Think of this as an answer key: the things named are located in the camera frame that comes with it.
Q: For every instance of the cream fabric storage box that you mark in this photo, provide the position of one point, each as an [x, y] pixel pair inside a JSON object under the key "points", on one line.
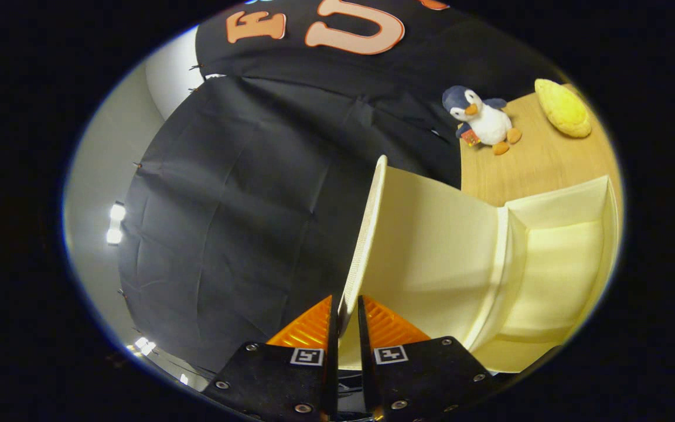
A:
{"points": [[431, 246]]}

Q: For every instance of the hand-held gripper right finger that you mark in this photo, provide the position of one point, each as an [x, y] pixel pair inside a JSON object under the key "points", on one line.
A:
{"points": [[365, 351]]}

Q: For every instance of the yellow round plush cushion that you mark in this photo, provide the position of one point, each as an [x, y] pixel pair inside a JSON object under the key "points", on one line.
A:
{"points": [[563, 108]]}

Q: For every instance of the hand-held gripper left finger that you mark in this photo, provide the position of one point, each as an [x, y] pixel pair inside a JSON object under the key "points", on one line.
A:
{"points": [[331, 363]]}

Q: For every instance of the penguin plush toy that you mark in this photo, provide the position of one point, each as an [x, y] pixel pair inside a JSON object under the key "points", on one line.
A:
{"points": [[487, 123]]}

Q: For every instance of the black backdrop cloth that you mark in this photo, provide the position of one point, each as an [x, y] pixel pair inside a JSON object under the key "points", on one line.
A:
{"points": [[226, 205]]}

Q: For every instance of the ceiling light panel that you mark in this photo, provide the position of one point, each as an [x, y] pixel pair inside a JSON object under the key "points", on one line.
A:
{"points": [[116, 223]]}

